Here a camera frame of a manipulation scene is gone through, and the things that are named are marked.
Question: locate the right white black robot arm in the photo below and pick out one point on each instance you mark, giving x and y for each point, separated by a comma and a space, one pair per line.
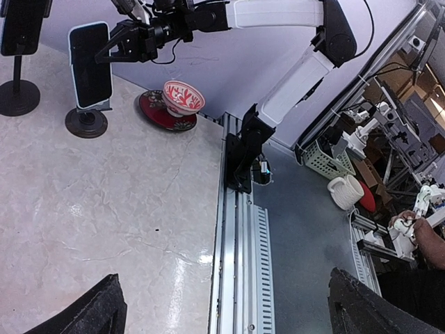
270, 53

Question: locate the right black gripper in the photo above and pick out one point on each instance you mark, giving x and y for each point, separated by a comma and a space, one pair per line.
132, 41

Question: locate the dark red saucer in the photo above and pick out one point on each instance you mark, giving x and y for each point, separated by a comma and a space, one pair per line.
153, 107

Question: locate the red round cushion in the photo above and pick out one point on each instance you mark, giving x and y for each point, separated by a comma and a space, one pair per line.
367, 201

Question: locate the black phone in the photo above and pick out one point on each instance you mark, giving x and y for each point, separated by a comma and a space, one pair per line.
22, 26

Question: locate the red patterned bowl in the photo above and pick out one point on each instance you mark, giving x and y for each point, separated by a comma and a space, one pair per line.
182, 99

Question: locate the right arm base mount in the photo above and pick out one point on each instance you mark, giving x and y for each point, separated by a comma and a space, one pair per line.
242, 149

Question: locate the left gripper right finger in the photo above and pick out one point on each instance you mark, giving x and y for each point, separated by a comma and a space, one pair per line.
354, 308

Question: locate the white small robot arm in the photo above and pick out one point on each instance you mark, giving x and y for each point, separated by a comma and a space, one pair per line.
367, 116

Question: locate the white slotted storage basket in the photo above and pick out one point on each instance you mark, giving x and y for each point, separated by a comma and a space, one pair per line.
314, 158

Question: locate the operator dark skinned hand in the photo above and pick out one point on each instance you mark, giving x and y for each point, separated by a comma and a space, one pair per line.
407, 215

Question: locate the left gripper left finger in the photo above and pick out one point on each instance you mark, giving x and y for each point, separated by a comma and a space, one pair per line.
102, 309

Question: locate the black pole phone stand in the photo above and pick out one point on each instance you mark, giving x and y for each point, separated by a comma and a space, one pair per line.
18, 97

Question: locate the white ribbed mug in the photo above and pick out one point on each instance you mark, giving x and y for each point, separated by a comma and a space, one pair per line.
345, 191

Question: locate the right flat black phone stand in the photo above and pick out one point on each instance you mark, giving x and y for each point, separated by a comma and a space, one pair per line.
88, 123

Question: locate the blue cased bottom phone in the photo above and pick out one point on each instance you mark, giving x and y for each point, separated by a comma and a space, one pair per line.
92, 80

